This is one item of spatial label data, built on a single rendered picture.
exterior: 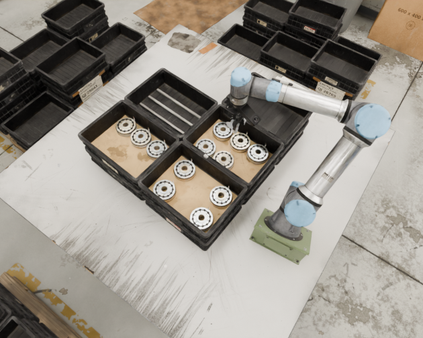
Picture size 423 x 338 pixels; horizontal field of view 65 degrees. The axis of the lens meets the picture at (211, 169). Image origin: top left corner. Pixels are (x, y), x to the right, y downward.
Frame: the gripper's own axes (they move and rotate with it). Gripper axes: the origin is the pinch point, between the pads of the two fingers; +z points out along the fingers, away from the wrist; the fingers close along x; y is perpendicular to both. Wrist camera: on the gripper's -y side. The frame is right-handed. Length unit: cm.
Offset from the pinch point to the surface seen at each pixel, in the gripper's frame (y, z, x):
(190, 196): 0.7, 14.0, 36.3
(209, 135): 15.3, 16.7, 3.8
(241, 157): -5.0, 16.6, 3.9
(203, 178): 2.0, 14.9, 25.4
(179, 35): 89, 34, -54
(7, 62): 184, 50, 30
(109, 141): 52, 14, 39
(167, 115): 41.1, 16.7, 7.9
